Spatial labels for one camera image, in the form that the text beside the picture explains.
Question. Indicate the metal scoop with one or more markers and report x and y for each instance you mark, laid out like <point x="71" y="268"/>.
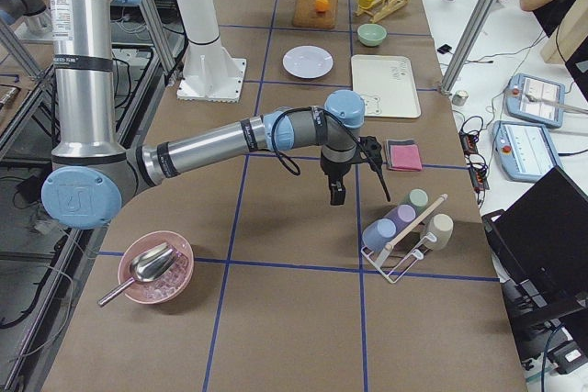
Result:
<point x="145" y="268"/>

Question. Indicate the black laptop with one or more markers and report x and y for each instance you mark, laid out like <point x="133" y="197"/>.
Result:
<point x="541" y="242"/>

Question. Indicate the orange fruit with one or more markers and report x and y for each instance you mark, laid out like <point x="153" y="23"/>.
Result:
<point x="321" y="6"/>

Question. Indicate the lower teach pendant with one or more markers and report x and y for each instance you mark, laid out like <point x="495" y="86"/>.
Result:
<point x="525" y="150"/>

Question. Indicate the aluminium frame post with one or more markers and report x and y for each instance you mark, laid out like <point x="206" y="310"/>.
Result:
<point x="465" y="45"/>

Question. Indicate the brown wooden cutting board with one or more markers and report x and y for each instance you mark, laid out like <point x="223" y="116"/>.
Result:
<point x="306" y="17"/>

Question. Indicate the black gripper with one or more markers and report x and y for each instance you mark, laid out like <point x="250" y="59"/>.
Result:
<point x="333" y="167"/>

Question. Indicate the light green cup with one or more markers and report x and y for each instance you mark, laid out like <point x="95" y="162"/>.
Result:
<point x="418" y="199"/>

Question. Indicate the black power strip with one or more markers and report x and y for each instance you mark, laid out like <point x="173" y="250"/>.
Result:
<point x="477" y="166"/>

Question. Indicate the pink bowl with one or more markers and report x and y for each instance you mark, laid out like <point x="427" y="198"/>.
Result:
<point x="163" y="277"/>

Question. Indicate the grey cloth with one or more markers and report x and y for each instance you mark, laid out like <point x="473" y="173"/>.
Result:
<point x="395" y="142"/>

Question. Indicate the small metal can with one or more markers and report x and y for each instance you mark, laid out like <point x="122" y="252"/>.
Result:
<point x="460" y="98"/>

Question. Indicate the white wire cup rack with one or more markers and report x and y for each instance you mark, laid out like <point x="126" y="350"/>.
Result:
<point x="407" y="247"/>

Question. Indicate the green bowl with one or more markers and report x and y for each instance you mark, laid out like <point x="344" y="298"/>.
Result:
<point x="371" y="34"/>

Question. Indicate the purple cup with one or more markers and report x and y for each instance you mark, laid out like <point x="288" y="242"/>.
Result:
<point x="401" y="216"/>

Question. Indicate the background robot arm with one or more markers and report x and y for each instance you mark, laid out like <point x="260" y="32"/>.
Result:
<point x="36" y="15"/>

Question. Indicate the cream bear tray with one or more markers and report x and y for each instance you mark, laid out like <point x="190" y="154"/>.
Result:
<point x="386" y="85"/>

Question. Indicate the beige mug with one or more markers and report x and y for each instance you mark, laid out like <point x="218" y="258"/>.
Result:
<point x="438" y="232"/>

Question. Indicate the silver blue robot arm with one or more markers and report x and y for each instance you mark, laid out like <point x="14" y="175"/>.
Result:
<point x="93" y="176"/>

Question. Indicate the upper teach pendant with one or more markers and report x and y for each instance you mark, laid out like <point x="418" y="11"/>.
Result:
<point x="535" y="100"/>

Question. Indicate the blue cup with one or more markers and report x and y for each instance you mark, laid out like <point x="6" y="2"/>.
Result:
<point x="378" y="234"/>

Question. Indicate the pink cloth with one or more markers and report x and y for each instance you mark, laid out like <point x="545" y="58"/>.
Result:
<point x="405" y="158"/>

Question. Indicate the white round plate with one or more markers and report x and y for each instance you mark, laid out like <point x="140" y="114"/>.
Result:
<point x="308" y="62"/>

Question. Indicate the teach pendant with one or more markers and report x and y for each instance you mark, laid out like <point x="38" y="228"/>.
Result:
<point x="525" y="150"/>
<point x="535" y="100"/>

